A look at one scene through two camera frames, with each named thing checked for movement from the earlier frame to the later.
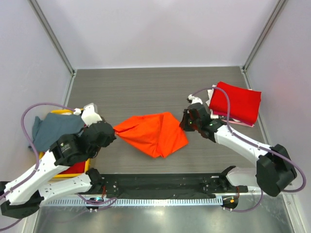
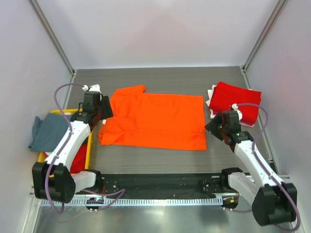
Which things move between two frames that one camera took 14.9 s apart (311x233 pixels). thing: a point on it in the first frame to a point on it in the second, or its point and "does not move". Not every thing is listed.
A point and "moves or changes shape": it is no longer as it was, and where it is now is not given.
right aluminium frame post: [244, 67] does not move
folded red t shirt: [245, 103] does not move
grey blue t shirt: [46, 131] does not move
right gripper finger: [184, 123] to [216, 132]
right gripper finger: [186, 116] to [214, 122]
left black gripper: [112, 138] to [104, 102]
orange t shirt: [160, 134] moves or changes shape
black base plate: [165, 186] does not move
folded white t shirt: [210, 92] does not move
